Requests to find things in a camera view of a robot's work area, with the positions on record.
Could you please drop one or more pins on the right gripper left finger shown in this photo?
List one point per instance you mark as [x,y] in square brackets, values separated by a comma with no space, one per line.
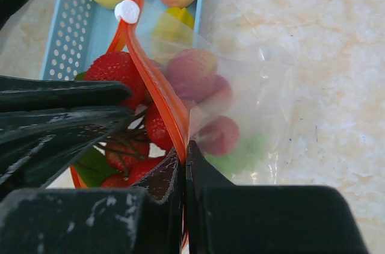
[144,218]

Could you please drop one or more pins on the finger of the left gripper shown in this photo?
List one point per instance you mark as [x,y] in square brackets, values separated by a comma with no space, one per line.
[19,94]
[37,146]

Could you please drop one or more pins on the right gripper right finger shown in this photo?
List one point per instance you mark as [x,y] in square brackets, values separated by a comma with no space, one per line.
[226,218]

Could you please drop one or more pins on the red strawberry bunch with leaves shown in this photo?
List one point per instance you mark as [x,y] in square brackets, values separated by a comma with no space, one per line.
[126,156]

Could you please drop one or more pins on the green grape bunch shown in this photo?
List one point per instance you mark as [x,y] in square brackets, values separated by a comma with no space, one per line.
[244,158]

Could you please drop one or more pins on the clear zip top bag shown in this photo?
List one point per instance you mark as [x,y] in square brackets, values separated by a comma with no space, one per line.
[237,108]

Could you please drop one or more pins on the purple grape bunch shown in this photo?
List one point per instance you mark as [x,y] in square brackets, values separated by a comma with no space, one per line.
[206,95]

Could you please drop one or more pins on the yellow starfruit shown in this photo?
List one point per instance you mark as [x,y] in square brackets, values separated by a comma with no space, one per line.
[175,27]

